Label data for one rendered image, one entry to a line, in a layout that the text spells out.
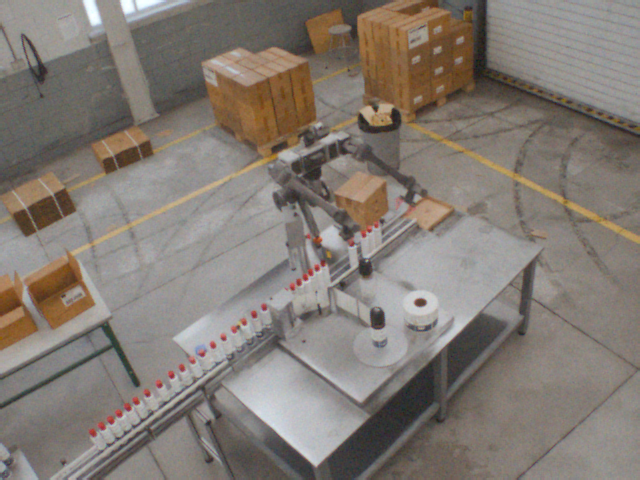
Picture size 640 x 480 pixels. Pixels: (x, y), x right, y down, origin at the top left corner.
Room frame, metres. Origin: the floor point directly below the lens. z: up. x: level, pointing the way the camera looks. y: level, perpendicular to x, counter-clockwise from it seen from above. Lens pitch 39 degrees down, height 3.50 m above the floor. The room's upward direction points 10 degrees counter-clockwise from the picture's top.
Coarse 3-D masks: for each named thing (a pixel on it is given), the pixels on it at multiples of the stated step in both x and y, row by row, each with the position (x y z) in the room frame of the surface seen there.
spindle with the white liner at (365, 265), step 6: (366, 258) 2.69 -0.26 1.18; (360, 264) 2.66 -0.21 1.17; (366, 264) 2.64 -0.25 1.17; (360, 270) 2.65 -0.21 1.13; (366, 270) 2.64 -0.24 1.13; (372, 270) 2.66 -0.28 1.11; (360, 276) 2.67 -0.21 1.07; (366, 276) 2.64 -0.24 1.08; (372, 276) 2.65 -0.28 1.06; (360, 282) 2.67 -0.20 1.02; (366, 282) 2.63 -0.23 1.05; (372, 282) 2.64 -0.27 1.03; (366, 288) 2.63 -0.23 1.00; (372, 288) 2.64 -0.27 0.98; (366, 294) 2.63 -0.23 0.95; (372, 294) 2.63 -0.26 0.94; (366, 300) 2.64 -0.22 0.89; (372, 300) 2.63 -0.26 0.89
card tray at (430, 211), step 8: (424, 200) 3.62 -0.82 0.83; (432, 200) 3.59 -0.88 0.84; (440, 200) 3.54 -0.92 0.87; (424, 208) 3.52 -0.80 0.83; (432, 208) 3.50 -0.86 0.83; (440, 208) 3.49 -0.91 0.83; (448, 208) 3.47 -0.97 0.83; (400, 216) 3.46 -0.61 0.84; (408, 216) 3.46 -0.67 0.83; (416, 216) 3.44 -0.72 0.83; (424, 216) 3.43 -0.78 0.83; (432, 216) 3.41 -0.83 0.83; (440, 216) 3.38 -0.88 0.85; (424, 224) 3.34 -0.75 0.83; (432, 224) 3.28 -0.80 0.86
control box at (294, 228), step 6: (288, 210) 2.88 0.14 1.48; (294, 210) 2.87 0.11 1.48; (288, 216) 2.82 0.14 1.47; (300, 216) 2.81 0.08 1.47; (288, 222) 2.77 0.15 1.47; (294, 222) 2.76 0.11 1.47; (300, 222) 2.77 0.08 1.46; (288, 228) 2.76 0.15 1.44; (294, 228) 2.76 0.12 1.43; (300, 228) 2.77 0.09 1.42; (288, 234) 2.76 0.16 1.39; (294, 234) 2.76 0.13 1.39; (300, 234) 2.77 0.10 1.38; (288, 240) 2.76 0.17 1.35; (294, 240) 2.76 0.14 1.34; (300, 240) 2.76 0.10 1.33; (306, 240) 2.77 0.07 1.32; (294, 246) 2.76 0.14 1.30; (300, 246) 2.76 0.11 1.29
